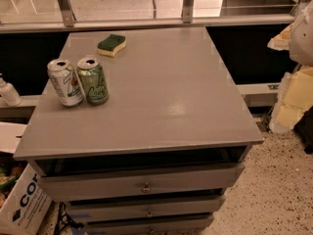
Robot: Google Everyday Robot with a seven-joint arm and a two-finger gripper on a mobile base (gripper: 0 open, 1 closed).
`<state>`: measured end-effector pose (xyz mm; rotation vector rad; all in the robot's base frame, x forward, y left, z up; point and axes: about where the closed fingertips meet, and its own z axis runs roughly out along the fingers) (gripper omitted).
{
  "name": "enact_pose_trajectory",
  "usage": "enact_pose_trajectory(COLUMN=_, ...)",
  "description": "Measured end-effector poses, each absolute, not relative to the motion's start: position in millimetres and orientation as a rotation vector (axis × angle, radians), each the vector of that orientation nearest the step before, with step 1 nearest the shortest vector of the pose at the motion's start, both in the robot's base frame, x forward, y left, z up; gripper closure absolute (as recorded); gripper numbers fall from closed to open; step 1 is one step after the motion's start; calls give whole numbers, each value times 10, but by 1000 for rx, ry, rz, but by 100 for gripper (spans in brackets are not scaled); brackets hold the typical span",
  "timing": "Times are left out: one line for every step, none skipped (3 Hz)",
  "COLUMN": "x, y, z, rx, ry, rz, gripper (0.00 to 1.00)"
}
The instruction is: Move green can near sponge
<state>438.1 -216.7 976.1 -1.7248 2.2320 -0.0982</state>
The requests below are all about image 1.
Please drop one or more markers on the top grey drawer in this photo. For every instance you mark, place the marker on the top grey drawer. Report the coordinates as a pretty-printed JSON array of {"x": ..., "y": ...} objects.
[{"x": 137, "y": 183}]

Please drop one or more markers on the bottom grey drawer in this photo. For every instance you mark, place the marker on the bottom grey drawer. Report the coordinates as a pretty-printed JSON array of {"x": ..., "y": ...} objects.
[{"x": 150, "y": 226}]

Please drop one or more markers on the white cardboard box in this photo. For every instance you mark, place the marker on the white cardboard box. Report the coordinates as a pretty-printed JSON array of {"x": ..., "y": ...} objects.
[{"x": 23, "y": 203}]

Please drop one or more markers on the white plastic bottle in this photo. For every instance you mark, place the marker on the white plastic bottle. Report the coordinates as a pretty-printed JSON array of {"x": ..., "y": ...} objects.
[{"x": 9, "y": 93}]

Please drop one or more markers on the white 7up soda can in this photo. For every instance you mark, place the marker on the white 7up soda can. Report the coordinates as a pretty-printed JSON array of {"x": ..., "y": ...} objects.
[{"x": 63, "y": 78}]

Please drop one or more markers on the grey drawer cabinet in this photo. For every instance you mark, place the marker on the grey drawer cabinet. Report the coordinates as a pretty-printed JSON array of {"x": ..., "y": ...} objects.
[{"x": 172, "y": 103}]

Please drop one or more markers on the green and yellow sponge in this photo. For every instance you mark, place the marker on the green and yellow sponge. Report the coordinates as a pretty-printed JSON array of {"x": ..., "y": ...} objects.
[{"x": 111, "y": 45}]

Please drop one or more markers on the middle grey drawer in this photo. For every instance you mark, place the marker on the middle grey drawer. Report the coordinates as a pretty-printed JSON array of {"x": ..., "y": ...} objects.
[{"x": 147, "y": 208}]

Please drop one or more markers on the metal railing frame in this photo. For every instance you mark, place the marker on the metal railing frame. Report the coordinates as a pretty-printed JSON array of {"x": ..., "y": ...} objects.
[{"x": 68, "y": 15}]

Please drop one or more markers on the grey drawer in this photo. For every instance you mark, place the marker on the grey drawer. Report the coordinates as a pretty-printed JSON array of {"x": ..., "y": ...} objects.
[
  {"x": 150, "y": 226},
  {"x": 147, "y": 208},
  {"x": 137, "y": 183}
]

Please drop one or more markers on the green soda can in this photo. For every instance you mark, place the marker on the green soda can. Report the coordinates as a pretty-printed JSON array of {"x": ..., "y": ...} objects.
[{"x": 93, "y": 80}]

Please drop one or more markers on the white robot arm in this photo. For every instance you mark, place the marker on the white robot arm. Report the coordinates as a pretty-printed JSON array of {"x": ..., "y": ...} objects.
[{"x": 301, "y": 41}]

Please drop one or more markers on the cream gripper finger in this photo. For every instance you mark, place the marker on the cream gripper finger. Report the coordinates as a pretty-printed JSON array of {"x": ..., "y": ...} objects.
[
  {"x": 281, "y": 41},
  {"x": 295, "y": 98}
]

